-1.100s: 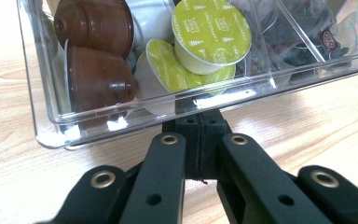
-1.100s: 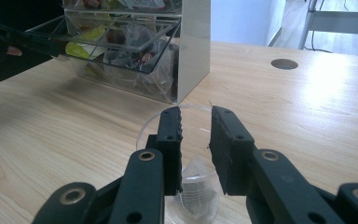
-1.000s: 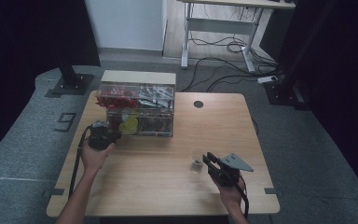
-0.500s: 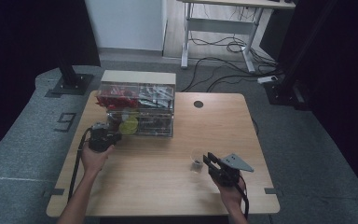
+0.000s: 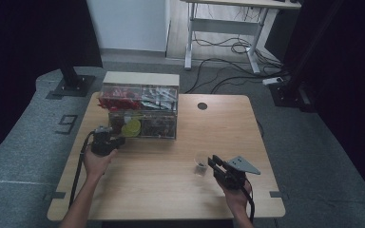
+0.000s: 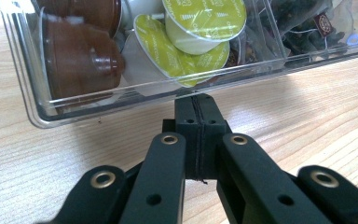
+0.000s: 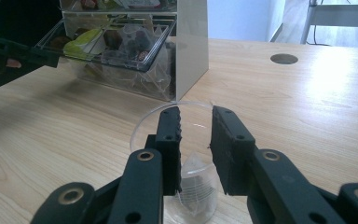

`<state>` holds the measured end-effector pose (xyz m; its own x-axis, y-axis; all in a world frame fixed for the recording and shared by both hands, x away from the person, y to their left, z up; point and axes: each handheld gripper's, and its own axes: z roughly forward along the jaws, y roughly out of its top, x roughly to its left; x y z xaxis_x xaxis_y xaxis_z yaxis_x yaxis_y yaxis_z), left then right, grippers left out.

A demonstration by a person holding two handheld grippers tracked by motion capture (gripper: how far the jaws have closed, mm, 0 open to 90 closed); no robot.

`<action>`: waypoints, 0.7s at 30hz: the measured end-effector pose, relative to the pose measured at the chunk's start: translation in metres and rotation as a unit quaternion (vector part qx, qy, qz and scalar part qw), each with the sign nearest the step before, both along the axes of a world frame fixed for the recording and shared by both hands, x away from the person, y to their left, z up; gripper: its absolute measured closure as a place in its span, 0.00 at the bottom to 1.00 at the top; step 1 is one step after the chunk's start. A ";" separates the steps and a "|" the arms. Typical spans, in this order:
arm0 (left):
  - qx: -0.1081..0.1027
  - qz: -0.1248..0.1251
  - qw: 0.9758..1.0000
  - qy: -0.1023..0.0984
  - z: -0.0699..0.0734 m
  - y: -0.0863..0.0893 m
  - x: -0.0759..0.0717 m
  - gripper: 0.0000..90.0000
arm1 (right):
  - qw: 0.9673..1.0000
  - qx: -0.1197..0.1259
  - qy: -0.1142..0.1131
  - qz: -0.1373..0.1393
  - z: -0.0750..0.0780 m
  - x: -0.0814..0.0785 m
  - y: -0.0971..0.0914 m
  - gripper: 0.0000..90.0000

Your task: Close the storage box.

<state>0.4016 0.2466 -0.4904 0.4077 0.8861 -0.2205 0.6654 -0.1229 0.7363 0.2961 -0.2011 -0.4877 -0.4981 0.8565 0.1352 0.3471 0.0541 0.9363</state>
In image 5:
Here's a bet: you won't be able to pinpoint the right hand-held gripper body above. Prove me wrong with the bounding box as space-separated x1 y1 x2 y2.
215 155 261 191

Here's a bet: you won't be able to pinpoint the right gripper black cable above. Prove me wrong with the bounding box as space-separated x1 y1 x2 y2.
240 185 256 223

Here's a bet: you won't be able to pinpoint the white power strip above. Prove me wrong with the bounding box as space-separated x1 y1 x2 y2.
261 76 284 86

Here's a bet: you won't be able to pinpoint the pile of silver packets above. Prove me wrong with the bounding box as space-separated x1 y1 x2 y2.
141 86 179 112

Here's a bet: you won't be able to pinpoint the dark red dried pieces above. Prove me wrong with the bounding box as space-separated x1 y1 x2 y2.
109 118 125 136

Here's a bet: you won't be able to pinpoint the black floor cables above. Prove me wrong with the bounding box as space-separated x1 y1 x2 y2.
184 31 288 95

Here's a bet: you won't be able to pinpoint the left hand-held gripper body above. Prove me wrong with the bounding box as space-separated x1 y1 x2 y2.
89 125 121 157

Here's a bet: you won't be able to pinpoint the pile of dark dried fruit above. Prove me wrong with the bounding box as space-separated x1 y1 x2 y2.
142 120 176 138

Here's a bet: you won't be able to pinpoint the white desk frame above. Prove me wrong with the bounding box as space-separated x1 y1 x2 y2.
180 0 302 75

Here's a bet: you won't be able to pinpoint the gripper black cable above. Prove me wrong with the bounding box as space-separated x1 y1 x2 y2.
68 130 96 209
240 185 256 223

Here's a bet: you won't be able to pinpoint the pile of red packets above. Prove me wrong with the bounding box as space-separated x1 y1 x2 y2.
98 86 143 112

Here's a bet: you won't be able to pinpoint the dark curtain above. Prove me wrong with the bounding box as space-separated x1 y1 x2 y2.
264 0 365 210
0 0 104 167

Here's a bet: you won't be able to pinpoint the person's right hand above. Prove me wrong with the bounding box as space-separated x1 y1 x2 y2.
218 180 253 216

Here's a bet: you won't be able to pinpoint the clear glass cup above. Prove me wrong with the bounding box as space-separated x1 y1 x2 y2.
193 151 211 178

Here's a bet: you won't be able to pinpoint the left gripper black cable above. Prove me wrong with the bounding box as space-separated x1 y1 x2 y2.
68 130 96 209

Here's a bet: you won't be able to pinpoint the clear acrylic organizer box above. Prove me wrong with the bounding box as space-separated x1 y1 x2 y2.
97 71 181 141

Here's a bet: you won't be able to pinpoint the person's left hand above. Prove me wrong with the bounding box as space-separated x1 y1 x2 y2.
83 146 119 182

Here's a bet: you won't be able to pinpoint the black metal stand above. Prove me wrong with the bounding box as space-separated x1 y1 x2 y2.
268 0 346 114

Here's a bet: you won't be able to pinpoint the black stand with base plate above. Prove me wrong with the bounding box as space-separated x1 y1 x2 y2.
51 60 96 98

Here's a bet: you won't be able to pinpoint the black tape strip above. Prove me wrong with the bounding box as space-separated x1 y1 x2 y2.
269 190 289 200
42 191 67 201

